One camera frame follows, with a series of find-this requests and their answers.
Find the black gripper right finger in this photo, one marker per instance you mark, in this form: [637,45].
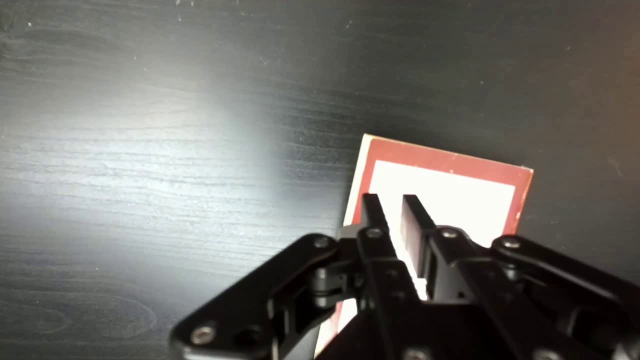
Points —
[521,287]

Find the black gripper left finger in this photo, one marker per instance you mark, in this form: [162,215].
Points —
[293,293]

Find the red bordered book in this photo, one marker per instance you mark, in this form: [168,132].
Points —
[460,193]

